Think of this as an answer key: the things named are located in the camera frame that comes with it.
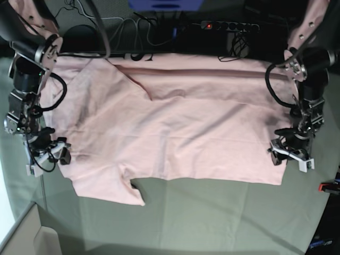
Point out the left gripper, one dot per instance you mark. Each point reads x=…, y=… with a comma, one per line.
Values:
x=280, y=152

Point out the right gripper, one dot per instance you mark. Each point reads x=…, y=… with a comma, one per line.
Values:
x=54, y=151

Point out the pink printed t-shirt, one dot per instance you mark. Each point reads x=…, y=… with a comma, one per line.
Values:
x=166, y=116

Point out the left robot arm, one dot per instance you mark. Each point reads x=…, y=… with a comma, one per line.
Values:
x=313, y=47

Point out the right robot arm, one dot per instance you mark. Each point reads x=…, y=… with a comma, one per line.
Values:
x=32, y=32

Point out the red black clamp right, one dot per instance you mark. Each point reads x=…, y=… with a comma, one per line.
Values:
x=330, y=187

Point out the white cardboard box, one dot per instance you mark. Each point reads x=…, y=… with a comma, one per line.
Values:
x=29, y=236

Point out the green table cloth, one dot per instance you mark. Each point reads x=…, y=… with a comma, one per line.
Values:
x=185, y=215

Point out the black round stool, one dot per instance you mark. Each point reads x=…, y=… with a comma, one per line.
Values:
x=81, y=38

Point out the black power strip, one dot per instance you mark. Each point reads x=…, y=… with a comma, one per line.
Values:
x=230, y=26

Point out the blue plastic box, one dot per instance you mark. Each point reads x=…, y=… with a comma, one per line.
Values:
x=165, y=5

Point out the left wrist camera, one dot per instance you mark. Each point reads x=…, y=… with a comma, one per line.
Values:
x=307, y=164

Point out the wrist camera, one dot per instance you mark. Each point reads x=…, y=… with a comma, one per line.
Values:
x=34, y=170
x=307, y=164

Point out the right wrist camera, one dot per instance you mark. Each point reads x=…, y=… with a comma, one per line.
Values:
x=34, y=170

